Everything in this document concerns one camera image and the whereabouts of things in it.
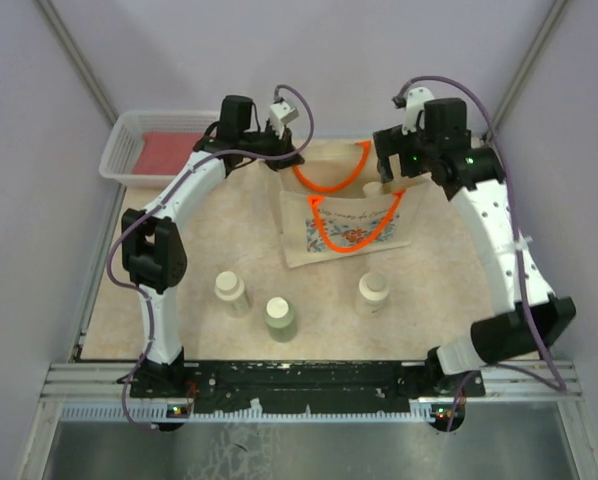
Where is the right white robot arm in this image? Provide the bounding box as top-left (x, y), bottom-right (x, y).
top-left (373, 88), bottom-right (576, 396)

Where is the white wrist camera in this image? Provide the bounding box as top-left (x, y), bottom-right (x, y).
top-left (393, 87), bottom-right (435, 135)
top-left (268, 99), bottom-right (299, 138)

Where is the canvas bag with orange handles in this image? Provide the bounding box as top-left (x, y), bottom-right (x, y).
top-left (261, 140), bottom-right (432, 268)

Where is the green bottle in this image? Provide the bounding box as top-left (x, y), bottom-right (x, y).
top-left (362, 182), bottom-right (383, 198)
top-left (264, 296), bottom-right (297, 343)

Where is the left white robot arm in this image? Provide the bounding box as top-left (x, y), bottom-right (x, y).
top-left (118, 95), bottom-right (302, 398)

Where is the red folded cloth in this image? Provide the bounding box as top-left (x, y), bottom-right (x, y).
top-left (131, 131), bottom-right (203, 176)

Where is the white slotted cable duct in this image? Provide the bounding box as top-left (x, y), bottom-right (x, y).
top-left (58, 402), bottom-right (468, 424)

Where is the white plastic basket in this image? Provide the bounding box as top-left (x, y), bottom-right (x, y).
top-left (99, 110), bottom-right (219, 191)

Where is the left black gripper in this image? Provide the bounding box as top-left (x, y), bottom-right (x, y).
top-left (238, 119), bottom-right (303, 171)

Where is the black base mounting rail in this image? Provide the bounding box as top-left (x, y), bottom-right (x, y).
top-left (130, 359), bottom-right (467, 414)

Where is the white bottle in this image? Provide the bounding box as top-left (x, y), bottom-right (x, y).
top-left (355, 272), bottom-right (390, 318)
top-left (214, 271), bottom-right (251, 318)

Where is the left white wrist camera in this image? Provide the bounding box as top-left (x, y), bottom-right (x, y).
top-left (268, 99), bottom-right (299, 138)

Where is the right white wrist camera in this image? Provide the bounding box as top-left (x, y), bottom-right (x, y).
top-left (393, 87), bottom-right (435, 135)

